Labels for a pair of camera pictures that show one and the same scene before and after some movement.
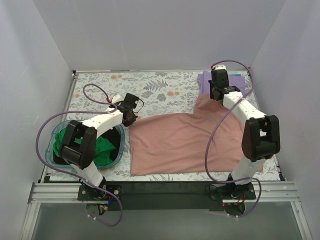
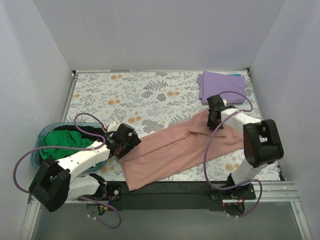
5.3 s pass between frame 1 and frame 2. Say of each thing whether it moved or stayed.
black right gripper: moved
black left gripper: moved
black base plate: stayed
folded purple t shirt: stayed
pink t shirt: moved
